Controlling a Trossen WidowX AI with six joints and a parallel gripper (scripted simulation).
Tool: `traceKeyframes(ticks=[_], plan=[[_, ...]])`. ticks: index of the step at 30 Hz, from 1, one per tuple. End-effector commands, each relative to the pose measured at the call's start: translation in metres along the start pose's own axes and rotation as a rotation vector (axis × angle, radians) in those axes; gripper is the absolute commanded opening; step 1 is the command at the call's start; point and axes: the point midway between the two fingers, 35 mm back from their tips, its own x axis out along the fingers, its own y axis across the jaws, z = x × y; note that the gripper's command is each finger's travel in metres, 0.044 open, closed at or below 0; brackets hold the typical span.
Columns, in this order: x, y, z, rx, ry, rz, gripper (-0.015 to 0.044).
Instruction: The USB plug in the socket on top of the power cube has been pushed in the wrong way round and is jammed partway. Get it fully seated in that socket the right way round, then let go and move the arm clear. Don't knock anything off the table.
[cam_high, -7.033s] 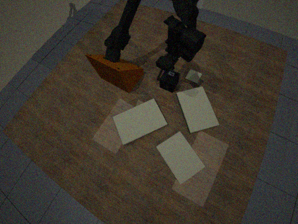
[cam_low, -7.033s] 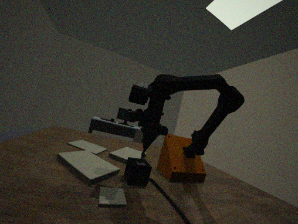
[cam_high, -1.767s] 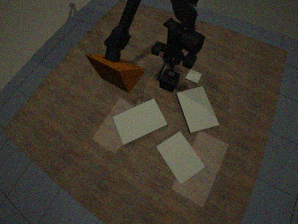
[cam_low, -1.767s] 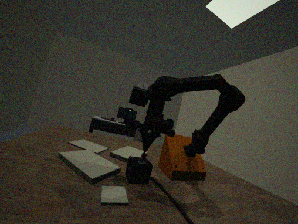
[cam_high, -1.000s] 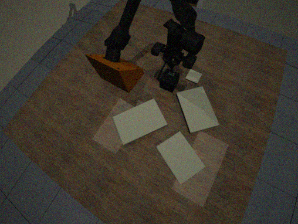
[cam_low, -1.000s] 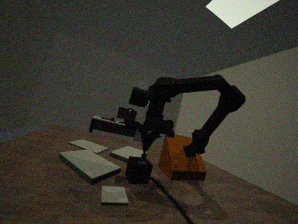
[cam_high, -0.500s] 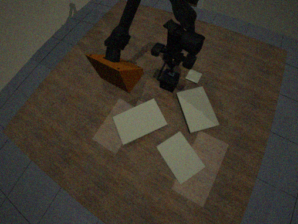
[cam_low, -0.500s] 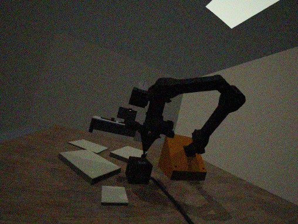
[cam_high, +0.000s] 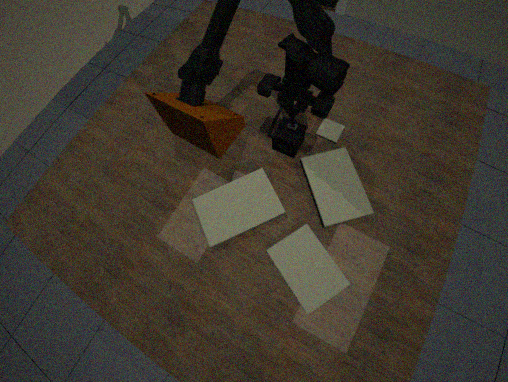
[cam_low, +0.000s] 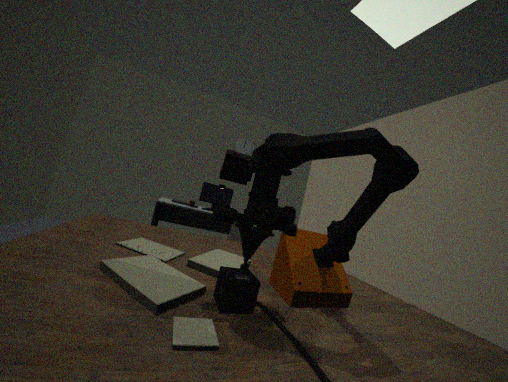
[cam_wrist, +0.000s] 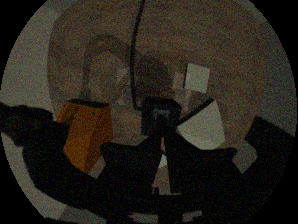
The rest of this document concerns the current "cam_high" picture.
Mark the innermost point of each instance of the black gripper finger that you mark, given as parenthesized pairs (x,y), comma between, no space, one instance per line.
(288,106)
(297,109)

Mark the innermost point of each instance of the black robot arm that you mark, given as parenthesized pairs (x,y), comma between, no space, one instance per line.
(322,69)

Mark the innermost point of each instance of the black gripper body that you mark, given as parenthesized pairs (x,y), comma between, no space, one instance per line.
(297,90)

